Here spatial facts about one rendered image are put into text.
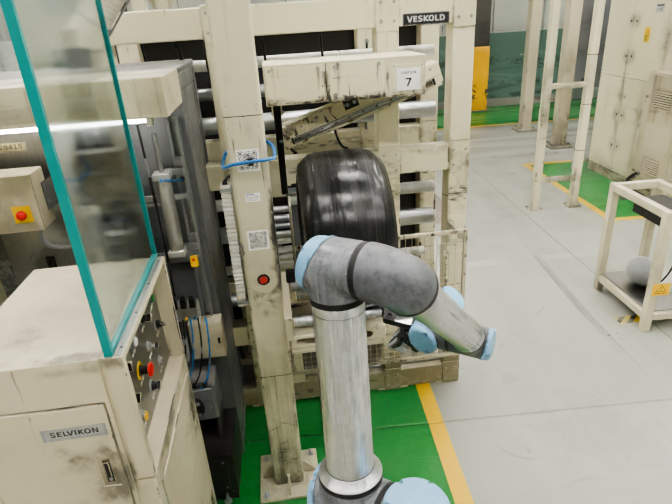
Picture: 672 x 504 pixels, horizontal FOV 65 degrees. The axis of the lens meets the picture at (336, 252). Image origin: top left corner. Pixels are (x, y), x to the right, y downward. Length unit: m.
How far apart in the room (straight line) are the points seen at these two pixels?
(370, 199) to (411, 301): 0.78
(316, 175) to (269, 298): 0.52
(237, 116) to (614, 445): 2.27
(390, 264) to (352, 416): 0.37
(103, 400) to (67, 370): 0.11
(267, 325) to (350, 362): 0.99
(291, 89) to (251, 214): 0.49
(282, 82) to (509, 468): 1.95
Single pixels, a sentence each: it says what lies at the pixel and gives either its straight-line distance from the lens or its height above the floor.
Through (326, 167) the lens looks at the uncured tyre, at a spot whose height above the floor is 1.47.
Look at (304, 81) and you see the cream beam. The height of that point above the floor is 1.72.
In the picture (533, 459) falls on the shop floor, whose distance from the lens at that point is 2.78.
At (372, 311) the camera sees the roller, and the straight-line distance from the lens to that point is 1.98.
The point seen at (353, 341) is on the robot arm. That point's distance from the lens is 1.07.
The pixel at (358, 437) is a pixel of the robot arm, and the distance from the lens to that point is 1.21.
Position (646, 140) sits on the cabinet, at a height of 0.61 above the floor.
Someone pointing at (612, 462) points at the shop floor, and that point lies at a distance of 2.87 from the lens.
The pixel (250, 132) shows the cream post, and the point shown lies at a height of 1.60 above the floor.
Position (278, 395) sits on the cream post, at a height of 0.52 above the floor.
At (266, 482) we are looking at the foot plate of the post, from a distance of 2.63.
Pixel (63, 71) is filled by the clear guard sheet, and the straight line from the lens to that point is 1.27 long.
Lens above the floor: 1.94
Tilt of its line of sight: 25 degrees down
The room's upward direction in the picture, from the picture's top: 4 degrees counter-clockwise
